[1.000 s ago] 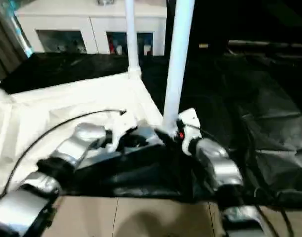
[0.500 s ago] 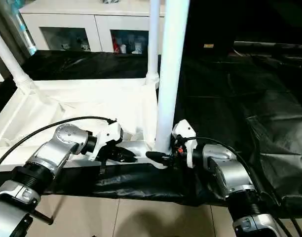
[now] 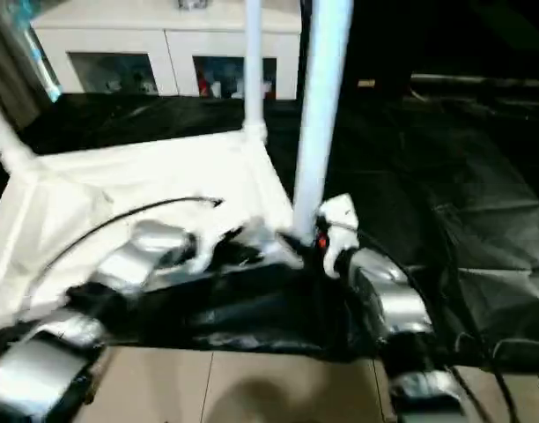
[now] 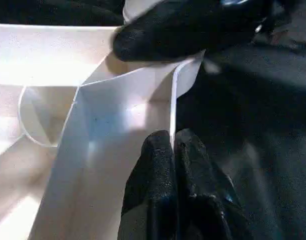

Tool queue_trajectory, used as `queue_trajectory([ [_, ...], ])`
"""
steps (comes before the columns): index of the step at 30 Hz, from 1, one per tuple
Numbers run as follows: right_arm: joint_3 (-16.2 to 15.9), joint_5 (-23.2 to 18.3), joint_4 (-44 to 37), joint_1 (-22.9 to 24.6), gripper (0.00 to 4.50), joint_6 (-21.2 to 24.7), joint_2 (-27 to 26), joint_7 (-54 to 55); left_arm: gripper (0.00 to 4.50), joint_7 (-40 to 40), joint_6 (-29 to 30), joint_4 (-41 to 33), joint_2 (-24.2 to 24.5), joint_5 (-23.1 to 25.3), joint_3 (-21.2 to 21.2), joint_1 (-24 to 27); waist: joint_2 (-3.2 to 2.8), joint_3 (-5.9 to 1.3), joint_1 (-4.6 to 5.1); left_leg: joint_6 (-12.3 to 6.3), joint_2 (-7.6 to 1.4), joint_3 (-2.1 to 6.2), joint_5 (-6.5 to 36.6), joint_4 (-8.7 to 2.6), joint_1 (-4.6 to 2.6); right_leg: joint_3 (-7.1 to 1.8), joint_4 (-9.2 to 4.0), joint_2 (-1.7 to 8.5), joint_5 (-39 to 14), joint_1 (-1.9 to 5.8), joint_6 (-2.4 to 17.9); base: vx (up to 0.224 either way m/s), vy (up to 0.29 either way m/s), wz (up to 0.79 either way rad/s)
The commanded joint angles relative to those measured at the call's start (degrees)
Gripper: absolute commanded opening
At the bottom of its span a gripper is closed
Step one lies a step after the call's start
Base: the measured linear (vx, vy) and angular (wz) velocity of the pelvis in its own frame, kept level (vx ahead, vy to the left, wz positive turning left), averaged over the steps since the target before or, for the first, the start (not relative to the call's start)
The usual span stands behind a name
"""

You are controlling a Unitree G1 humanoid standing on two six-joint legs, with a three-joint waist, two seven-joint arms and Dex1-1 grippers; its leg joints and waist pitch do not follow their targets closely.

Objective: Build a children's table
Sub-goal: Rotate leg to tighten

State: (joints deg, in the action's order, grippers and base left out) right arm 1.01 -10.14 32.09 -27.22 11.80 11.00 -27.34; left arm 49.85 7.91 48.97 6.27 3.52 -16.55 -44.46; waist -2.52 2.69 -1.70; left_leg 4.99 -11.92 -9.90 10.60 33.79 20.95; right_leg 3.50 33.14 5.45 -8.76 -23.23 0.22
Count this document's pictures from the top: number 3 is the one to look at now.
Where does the white plastic table leg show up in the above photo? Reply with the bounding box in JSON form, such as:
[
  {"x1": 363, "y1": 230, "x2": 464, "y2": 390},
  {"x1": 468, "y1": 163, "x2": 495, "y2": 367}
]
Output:
[
  {"x1": 240, "y1": 0, "x2": 270, "y2": 143},
  {"x1": 291, "y1": 0, "x2": 356, "y2": 238},
  {"x1": 0, "y1": 93, "x2": 38, "y2": 178}
]

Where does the white plastic table top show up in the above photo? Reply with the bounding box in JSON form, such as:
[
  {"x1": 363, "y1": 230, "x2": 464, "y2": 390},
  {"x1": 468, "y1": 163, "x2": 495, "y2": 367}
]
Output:
[{"x1": 0, "y1": 130, "x2": 306, "y2": 337}]

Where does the black mat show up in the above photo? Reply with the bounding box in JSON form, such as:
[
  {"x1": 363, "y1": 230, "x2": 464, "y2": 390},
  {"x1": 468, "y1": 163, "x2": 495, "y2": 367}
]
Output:
[{"x1": 0, "y1": 90, "x2": 539, "y2": 367}]

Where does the white cabinet with glass doors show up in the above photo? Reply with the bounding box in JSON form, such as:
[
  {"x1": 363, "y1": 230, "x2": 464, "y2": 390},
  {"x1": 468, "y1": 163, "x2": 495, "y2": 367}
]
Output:
[{"x1": 30, "y1": 0, "x2": 305, "y2": 101}]

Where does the teal patterned hanging cloth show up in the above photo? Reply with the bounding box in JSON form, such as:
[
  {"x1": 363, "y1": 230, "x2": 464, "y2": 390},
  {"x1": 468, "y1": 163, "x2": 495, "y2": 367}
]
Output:
[{"x1": 21, "y1": 20, "x2": 63, "y2": 103}]

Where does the grey curtain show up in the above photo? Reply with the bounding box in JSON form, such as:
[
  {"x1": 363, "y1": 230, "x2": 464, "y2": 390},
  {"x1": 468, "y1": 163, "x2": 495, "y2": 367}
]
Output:
[{"x1": 0, "y1": 0, "x2": 47, "y2": 134}]

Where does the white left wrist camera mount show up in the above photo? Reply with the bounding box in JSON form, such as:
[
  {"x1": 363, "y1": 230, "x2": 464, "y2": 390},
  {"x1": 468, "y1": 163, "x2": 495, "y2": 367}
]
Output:
[{"x1": 184, "y1": 214, "x2": 249, "y2": 275}]

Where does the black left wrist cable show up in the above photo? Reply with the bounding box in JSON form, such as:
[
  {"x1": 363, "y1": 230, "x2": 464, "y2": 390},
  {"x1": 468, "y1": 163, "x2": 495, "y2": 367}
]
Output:
[{"x1": 39, "y1": 195, "x2": 225, "y2": 284}]

